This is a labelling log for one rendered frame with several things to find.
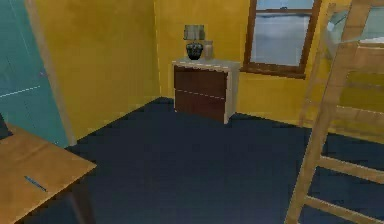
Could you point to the black table lamp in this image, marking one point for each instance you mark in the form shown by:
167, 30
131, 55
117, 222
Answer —
194, 46

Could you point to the brown framed window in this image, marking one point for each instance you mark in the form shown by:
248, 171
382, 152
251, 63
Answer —
280, 36

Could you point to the brown drawer nightstand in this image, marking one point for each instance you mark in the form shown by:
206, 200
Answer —
203, 89

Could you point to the wooden bunk bed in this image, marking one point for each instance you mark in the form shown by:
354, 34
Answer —
336, 110

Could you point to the teal room door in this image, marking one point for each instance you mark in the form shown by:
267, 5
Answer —
23, 73

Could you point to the grey pen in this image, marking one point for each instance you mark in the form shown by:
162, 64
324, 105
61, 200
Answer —
35, 183

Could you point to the beige cylindrical vase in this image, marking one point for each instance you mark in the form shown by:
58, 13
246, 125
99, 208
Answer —
208, 50

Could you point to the dark object on table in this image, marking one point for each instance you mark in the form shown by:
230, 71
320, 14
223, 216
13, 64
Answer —
3, 128

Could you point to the wooden table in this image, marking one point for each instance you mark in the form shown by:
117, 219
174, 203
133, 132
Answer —
30, 170

